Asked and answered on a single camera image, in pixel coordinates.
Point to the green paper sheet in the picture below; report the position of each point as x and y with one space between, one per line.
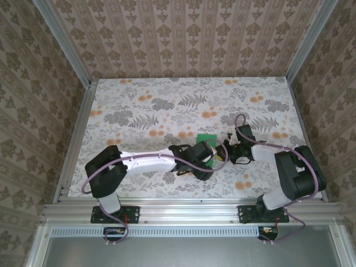
207 138

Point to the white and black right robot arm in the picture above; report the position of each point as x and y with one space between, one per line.
264 153

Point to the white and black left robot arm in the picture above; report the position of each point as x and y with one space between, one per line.
150 164

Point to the grey sheet metal panel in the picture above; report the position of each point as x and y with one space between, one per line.
180 253

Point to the floral patterned table cover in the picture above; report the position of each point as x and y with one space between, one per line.
167 91

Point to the small black electronics box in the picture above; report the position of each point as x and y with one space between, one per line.
271 235
112 235

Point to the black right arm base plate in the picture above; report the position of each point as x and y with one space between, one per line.
244 214

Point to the aluminium mounting rail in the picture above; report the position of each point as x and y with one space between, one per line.
189 212

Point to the aluminium table side rail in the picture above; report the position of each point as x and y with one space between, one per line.
84 111
307 133

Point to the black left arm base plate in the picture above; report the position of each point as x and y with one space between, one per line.
133 214

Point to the aluminium frame post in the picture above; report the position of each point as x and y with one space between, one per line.
66 44
310 39

